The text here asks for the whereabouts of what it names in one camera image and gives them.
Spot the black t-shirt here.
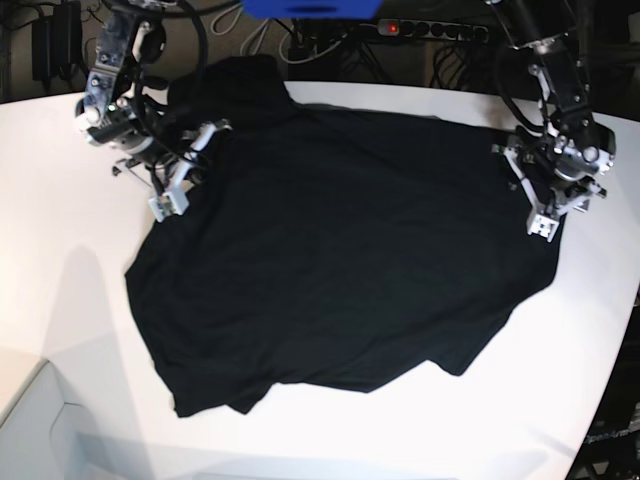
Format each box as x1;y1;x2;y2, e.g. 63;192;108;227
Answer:
126;55;560;417

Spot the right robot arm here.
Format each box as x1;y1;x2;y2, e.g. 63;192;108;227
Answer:
75;1;232;222

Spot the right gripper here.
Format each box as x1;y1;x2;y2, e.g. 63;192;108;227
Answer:
111;119;232;199

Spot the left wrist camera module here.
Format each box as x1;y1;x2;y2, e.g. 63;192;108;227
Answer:
526;210;560;243

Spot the black power strip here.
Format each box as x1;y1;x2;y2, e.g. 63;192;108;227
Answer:
376;19;490;44

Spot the white coiled cable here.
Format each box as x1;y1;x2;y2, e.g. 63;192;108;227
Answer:
209;4;281;59

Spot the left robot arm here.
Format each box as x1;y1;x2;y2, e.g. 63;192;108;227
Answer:
488;1;616;241

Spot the black equipment box left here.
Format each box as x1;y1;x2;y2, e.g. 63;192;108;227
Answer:
31;1;84;82

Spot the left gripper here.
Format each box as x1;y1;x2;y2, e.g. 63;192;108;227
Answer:
491;135;608;225

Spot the blue box overhead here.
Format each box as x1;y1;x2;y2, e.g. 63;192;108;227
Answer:
241;0;382;19

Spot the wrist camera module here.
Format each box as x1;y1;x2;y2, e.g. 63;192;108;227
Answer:
148;189;189;223
526;210;560;243

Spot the white bin bottom left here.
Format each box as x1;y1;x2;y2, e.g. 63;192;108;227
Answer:
1;362;155;479

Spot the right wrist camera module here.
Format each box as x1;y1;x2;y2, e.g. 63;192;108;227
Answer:
148;189;189;223

